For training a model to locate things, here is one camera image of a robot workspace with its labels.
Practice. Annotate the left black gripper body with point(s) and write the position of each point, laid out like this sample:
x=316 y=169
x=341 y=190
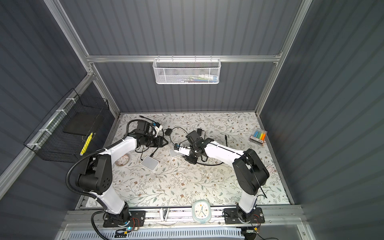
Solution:
x=157 y=142

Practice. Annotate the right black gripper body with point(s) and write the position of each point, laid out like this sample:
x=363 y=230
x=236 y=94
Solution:
x=193 y=157

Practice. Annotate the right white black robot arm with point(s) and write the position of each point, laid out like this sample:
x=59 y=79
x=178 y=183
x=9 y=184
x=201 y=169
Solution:
x=249 y=170

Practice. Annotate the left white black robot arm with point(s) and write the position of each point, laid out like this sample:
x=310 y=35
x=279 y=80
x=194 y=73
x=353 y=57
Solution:
x=97 y=177

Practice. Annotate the floral patterned table mat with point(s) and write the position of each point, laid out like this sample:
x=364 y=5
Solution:
x=178 y=183

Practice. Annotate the pack of coloured markers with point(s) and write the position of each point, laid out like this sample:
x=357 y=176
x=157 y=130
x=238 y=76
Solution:
x=258 y=136

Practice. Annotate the mint green alarm clock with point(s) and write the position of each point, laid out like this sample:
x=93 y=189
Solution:
x=201 y=212

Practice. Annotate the yellow black striped marker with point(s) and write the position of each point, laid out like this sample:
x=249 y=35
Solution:
x=86 y=144

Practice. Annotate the small red white card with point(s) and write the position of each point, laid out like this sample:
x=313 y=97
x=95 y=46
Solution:
x=271 y=170

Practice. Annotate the white wire mesh basket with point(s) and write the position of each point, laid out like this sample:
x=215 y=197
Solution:
x=189 y=71

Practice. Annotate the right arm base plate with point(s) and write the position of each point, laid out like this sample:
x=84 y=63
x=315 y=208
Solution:
x=238 y=216

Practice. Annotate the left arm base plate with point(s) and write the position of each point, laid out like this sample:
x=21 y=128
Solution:
x=131 y=219

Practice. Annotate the black wire wall basket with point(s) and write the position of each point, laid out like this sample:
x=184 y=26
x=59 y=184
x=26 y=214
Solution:
x=62 y=137

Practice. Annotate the white ventilated cable duct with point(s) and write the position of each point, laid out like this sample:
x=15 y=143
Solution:
x=221 y=233

